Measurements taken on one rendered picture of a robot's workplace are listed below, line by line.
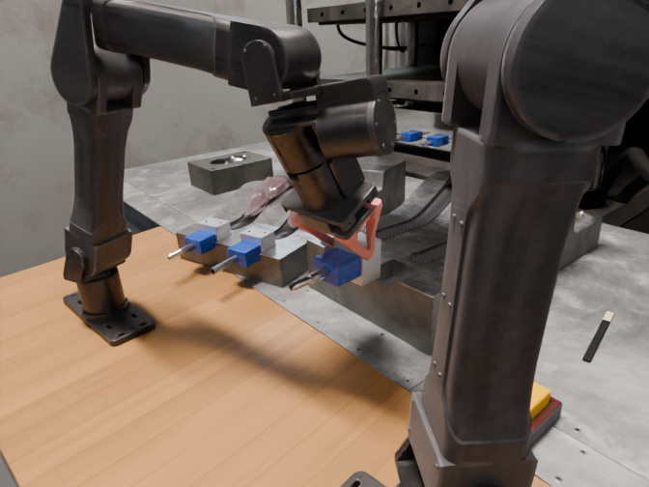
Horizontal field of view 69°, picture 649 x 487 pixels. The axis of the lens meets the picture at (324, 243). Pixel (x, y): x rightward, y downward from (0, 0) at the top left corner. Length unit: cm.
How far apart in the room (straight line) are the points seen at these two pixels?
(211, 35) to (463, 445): 40
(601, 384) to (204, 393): 48
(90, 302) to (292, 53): 51
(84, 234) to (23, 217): 219
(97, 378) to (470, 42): 60
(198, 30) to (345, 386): 43
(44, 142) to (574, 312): 259
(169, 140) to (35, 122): 74
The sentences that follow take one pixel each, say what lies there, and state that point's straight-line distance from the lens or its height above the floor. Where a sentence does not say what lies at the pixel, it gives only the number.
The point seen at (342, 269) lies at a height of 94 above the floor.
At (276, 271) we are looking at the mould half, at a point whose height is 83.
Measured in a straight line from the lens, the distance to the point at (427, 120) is 159.
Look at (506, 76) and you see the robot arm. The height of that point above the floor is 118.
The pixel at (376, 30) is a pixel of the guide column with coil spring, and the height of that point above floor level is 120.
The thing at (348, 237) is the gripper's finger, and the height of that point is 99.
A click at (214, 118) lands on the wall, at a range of 332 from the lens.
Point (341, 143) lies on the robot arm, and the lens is 44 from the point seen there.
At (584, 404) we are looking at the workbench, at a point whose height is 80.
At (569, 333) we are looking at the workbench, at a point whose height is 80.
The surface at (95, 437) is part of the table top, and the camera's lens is 62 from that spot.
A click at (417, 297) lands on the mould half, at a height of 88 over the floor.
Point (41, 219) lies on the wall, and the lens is 295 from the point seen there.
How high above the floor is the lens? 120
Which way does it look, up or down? 24 degrees down
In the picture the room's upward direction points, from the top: 3 degrees counter-clockwise
